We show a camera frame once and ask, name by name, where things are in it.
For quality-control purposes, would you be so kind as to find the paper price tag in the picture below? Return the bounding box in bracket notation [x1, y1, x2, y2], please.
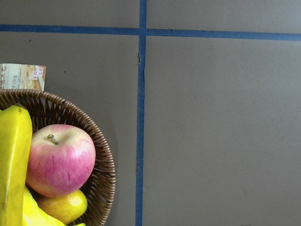
[0, 63, 46, 91]

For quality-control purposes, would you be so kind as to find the brown wicker basket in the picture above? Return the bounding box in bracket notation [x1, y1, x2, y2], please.
[0, 89, 116, 226]

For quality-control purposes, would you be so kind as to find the pink red apple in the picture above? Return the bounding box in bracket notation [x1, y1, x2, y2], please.
[26, 124, 96, 197]

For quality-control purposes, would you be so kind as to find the yellow banana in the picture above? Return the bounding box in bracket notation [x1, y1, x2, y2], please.
[0, 105, 32, 226]
[22, 187, 87, 226]

